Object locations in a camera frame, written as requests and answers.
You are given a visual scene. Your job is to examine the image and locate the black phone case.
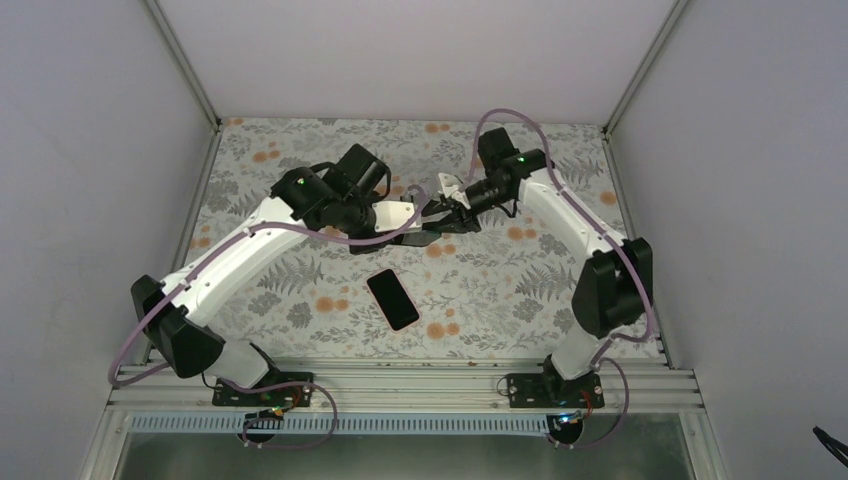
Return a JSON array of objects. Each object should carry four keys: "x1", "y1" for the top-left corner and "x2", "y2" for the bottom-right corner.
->
[{"x1": 383, "y1": 230, "x2": 448, "y2": 248}]

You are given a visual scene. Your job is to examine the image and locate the phone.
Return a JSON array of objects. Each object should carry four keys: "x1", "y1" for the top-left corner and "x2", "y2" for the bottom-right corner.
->
[{"x1": 366, "y1": 269, "x2": 421, "y2": 332}]

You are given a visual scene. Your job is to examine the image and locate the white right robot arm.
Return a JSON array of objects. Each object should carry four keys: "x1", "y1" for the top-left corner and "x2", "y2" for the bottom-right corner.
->
[{"x1": 424, "y1": 128, "x2": 653, "y2": 407}]

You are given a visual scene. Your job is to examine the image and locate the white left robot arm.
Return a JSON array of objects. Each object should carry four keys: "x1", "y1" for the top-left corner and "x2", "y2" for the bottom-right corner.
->
[{"x1": 131, "y1": 144, "x2": 420, "y2": 405}]

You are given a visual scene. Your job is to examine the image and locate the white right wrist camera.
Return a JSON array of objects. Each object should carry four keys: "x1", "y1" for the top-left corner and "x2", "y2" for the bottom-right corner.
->
[{"x1": 438, "y1": 172, "x2": 471, "y2": 210}]

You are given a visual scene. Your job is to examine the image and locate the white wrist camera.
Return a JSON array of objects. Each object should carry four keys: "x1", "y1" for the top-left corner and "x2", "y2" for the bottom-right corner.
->
[
  {"x1": 372, "y1": 200, "x2": 416, "y2": 234},
  {"x1": 438, "y1": 172, "x2": 471, "y2": 210}
]

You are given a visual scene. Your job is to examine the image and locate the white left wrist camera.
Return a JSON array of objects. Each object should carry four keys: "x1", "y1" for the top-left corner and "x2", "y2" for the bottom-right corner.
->
[{"x1": 372, "y1": 200, "x2": 416, "y2": 234}]

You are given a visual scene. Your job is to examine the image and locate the aluminium frame rail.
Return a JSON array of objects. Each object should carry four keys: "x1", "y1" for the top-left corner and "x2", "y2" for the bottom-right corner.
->
[{"x1": 107, "y1": 358, "x2": 704, "y2": 413}]

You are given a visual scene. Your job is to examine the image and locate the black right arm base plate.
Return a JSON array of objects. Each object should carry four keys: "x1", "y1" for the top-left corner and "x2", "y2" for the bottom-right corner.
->
[{"x1": 505, "y1": 373, "x2": 605, "y2": 409}]

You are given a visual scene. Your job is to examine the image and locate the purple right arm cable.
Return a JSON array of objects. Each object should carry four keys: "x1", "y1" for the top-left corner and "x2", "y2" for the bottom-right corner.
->
[{"x1": 463, "y1": 108, "x2": 660, "y2": 452}]

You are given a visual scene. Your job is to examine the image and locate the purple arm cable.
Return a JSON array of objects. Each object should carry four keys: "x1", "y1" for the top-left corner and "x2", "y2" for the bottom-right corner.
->
[
  {"x1": 107, "y1": 184, "x2": 429, "y2": 452},
  {"x1": 463, "y1": 108, "x2": 660, "y2": 452}
]

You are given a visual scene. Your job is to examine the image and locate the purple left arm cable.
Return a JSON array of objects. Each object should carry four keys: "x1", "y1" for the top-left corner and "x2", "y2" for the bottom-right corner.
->
[{"x1": 107, "y1": 184, "x2": 429, "y2": 452}]

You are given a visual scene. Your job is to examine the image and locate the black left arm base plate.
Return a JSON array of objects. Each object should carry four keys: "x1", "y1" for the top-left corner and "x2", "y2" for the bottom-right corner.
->
[{"x1": 211, "y1": 372, "x2": 314, "y2": 409}]

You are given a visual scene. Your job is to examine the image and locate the perforated cable duct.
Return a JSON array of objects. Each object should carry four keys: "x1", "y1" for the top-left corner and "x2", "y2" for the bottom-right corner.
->
[{"x1": 128, "y1": 412, "x2": 554, "y2": 436}]

